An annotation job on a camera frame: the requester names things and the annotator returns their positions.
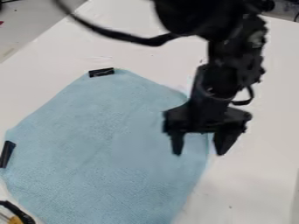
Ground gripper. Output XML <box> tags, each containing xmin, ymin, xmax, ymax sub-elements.
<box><xmin>162</xmin><ymin>64</ymin><xmax>254</xmax><ymax>157</ymax></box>

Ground light blue cloth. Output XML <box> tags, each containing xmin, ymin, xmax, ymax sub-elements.
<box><xmin>0</xmin><ymin>67</ymin><xmax>214</xmax><ymax>224</ymax></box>

